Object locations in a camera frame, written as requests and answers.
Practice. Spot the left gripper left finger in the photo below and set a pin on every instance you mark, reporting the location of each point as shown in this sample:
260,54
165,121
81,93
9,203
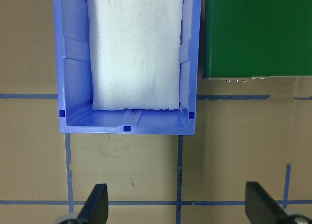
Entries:
95,209

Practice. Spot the green conveyor belt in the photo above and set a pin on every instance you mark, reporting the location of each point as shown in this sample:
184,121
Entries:
257,39

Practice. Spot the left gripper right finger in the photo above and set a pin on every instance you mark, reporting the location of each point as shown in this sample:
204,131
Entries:
260,207

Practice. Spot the white foam in left bin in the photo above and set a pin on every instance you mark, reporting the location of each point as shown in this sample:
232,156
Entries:
134,53

